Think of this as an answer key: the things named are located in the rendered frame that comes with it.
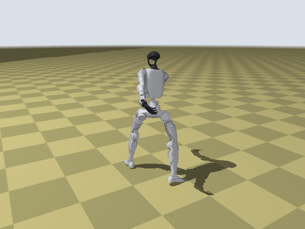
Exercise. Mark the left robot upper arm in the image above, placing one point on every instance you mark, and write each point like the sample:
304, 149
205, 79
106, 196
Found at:
141, 77

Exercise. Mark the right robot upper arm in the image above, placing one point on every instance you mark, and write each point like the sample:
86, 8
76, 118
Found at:
166, 76

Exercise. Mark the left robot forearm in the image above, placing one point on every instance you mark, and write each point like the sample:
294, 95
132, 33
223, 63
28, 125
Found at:
141, 93

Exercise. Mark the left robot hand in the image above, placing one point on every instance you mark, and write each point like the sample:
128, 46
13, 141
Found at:
148, 108

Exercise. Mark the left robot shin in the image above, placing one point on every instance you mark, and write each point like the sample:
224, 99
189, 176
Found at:
132, 146

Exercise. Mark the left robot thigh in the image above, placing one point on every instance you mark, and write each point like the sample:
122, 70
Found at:
140, 116

